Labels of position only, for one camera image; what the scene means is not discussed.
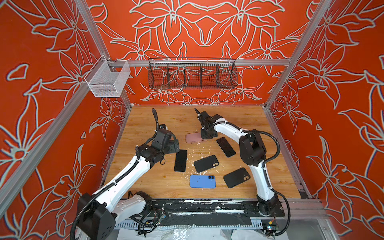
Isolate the pink phone case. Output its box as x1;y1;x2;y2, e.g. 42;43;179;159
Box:
186;133;204;144

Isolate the black smartphone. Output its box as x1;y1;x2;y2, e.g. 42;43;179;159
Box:
174;150;188;172
216;137;236;158

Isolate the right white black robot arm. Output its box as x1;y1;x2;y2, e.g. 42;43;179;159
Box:
195;109;281;216

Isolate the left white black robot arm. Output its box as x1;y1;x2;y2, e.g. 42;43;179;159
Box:
70;109;180;240

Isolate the black phone case centre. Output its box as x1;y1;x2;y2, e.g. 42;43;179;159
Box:
194;155;220;173

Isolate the black phone case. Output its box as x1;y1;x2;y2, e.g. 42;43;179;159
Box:
194;155;220;173
223;168;251;189

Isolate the blue phone case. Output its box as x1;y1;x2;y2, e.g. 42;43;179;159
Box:
190;175;216;189

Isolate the black phone case right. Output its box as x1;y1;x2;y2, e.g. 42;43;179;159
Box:
223;168;251;189

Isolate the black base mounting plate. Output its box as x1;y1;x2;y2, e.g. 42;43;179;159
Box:
143;198;286;218

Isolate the clear plastic bin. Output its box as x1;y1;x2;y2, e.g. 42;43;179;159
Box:
85;56;131;98

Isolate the black wire basket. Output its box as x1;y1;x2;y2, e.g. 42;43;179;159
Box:
148;57;238;90

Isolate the black cable bundle left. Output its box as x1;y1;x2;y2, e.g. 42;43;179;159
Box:
128;206;166;236

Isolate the grey cable duct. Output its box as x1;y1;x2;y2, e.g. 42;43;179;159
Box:
114;219;263;231

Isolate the black cable right base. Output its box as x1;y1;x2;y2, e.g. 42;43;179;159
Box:
262;188;292;238

